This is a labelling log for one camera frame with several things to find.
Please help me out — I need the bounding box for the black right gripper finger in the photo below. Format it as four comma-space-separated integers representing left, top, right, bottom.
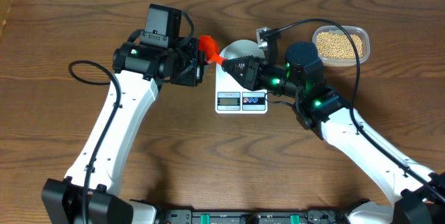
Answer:
222, 64, 249, 81
222, 55, 261, 68

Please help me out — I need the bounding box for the white digital kitchen scale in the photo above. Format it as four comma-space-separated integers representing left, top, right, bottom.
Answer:
215, 64, 268, 114

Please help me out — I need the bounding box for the red plastic measuring scoop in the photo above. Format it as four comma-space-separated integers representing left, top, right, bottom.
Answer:
198, 35, 225, 65

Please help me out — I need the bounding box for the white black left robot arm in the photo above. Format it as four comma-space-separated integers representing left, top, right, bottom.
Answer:
41, 38, 206, 223

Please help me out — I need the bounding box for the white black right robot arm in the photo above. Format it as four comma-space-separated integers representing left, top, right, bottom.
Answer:
220, 40, 444, 223

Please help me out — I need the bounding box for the white round bowl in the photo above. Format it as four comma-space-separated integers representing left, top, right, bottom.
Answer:
220, 40, 265, 60

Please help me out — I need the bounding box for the pile of soybeans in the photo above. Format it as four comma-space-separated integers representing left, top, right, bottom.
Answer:
316, 31, 355, 59

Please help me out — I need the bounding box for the clear plastic container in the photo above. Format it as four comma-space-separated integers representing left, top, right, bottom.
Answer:
312, 26, 371, 67

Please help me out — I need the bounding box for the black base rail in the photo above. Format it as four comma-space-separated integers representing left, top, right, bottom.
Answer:
154, 209, 349, 224

